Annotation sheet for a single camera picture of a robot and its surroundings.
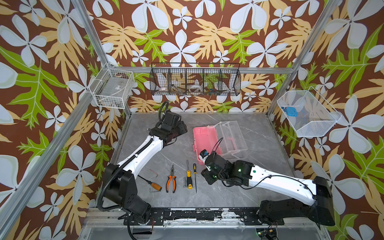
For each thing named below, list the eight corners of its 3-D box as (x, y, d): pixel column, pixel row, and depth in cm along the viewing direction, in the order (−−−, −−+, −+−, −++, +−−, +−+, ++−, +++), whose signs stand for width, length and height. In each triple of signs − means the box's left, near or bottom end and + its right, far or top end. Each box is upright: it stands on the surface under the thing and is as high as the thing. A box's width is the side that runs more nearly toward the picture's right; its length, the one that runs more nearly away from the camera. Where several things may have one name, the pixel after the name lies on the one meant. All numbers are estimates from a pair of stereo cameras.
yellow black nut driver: (187, 189, 85) (187, 188, 83) (185, 161, 96) (185, 159, 94) (192, 189, 85) (193, 187, 83) (189, 161, 96) (189, 159, 94)
